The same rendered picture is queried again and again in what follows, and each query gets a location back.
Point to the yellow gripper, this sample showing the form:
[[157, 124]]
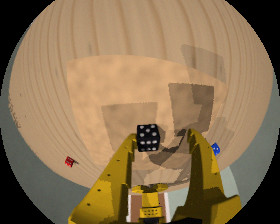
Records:
[[107, 200]]

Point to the red die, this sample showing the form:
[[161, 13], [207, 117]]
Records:
[[69, 161]]

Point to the blue die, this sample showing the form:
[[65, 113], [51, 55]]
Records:
[[215, 148]]

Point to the black die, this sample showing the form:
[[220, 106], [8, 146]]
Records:
[[148, 137]]

